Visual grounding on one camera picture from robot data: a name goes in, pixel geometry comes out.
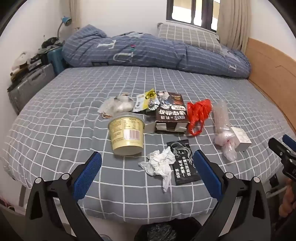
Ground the wooden headboard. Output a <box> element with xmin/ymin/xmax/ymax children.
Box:
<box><xmin>244</xmin><ymin>38</ymin><xmax>296</xmax><ymax>130</ymax></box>

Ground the narrow beige curtain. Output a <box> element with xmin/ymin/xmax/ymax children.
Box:
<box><xmin>69</xmin><ymin>0</ymin><xmax>80</xmax><ymax>32</ymax></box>

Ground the black sachet packet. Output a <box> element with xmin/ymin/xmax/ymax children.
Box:
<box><xmin>166</xmin><ymin>139</ymin><xmax>201</xmax><ymax>186</ymax></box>

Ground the white tissue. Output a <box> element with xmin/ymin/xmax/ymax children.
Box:
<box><xmin>138</xmin><ymin>146</ymin><xmax>176</xmax><ymax>192</ymax></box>

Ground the blue striped quilt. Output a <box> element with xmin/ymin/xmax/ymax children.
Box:
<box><xmin>61</xmin><ymin>25</ymin><xmax>252</xmax><ymax>80</ymax></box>

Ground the teal suitcase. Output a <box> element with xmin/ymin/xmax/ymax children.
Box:
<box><xmin>46</xmin><ymin>46</ymin><xmax>67</xmax><ymax>76</ymax></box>

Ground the yellow white cracker wrapper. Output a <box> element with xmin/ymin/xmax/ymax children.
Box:
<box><xmin>132</xmin><ymin>89</ymin><xmax>158</xmax><ymax>113</ymax></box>

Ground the grey checked pillow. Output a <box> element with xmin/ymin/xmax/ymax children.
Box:
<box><xmin>158</xmin><ymin>23</ymin><xmax>222</xmax><ymax>50</ymax></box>

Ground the clear bubble wrap roll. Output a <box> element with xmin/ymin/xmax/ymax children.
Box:
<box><xmin>212</xmin><ymin>100</ymin><xmax>232</xmax><ymax>135</ymax></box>

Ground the dark framed window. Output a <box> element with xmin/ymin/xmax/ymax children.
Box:
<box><xmin>166</xmin><ymin>0</ymin><xmax>220</xmax><ymax>32</ymax></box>

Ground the grey suitcase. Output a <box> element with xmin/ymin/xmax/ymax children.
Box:
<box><xmin>8</xmin><ymin>64</ymin><xmax>56</xmax><ymax>115</ymax></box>

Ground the brown cookie box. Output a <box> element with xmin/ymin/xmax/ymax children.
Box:
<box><xmin>145</xmin><ymin>91</ymin><xmax>190</xmax><ymax>134</ymax></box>

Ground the translucent bag with string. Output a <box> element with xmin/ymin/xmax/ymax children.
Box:
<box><xmin>97</xmin><ymin>93</ymin><xmax>134</xmax><ymax>120</ymax></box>

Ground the black trash bin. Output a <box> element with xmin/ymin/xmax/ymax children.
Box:
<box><xmin>134</xmin><ymin>217</ymin><xmax>204</xmax><ymax>241</ymax></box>

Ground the bed with grey checked sheet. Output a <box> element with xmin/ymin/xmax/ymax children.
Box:
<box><xmin>0</xmin><ymin>66</ymin><xmax>296</xmax><ymax>223</ymax></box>

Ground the yellow paper tub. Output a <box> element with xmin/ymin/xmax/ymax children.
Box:
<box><xmin>107</xmin><ymin>112</ymin><xmax>147</xmax><ymax>156</ymax></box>

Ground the silver foil wrapper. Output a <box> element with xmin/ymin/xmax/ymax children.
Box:
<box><xmin>147</xmin><ymin>97</ymin><xmax>160</xmax><ymax>111</ymax></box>

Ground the red plastic bag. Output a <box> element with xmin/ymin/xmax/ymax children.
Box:
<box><xmin>186</xmin><ymin>99</ymin><xmax>213</xmax><ymax>137</ymax></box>

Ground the pinkish white plastic bag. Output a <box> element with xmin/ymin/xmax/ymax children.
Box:
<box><xmin>214</xmin><ymin>128</ymin><xmax>238</xmax><ymax>162</ymax></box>

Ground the blue desk lamp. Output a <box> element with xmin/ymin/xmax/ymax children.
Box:
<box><xmin>57</xmin><ymin>16</ymin><xmax>73</xmax><ymax>41</ymax></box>

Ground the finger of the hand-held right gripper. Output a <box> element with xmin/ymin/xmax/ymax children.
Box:
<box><xmin>282</xmin><ymin>134</ymin><xmax>296</xmax><ymax>151</ymax></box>
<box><xmin>268</xmin><ymin>138</ymin><xmax>296</xmax><ymax>164</ymax></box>

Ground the wide beige curtain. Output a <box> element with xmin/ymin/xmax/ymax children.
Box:
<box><xmin>216</xmin><ymin>0</ymin><xmax>251</xmax><ymax>50</ymax></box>

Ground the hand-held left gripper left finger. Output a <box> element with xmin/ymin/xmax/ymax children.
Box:
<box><xmin>25</xmin><ymin>151</ymin><xmax>102</xmax><ymax>241</ymax></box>

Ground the small white box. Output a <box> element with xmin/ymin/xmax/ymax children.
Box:
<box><xmin>230</xmin><ymin>126</ymin><xmax>252</xmax><ymax>152</ymax></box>

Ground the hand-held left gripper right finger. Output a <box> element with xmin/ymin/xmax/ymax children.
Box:
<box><xmin>193</xmin><ymin>149</ymin><xmax>278</xmax><ymax>241</ymax></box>

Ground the black clutter pile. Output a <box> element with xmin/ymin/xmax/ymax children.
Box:
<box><xmin>38</xmin><ymin>36</ymin><xmax>65</xmax><ymax>50</ymax></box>

